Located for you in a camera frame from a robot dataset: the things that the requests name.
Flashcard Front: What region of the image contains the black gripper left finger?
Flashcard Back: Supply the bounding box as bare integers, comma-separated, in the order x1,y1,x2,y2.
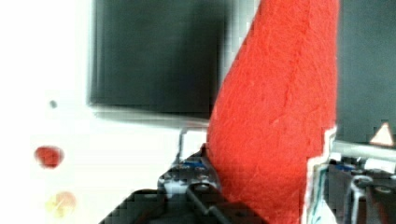
99,147,268,224

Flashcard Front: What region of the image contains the red ketchup bottle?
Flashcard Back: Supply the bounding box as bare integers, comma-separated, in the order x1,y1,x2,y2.
207,0,339,224

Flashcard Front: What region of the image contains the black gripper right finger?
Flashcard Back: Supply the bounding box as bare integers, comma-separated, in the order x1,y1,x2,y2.
323,158,396,224

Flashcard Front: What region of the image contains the small red strawberry toy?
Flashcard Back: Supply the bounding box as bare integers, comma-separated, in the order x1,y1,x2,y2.
34,146,64,169

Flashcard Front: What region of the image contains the silver toaster oven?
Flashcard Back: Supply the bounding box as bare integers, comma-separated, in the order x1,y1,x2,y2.
88,0,395,161

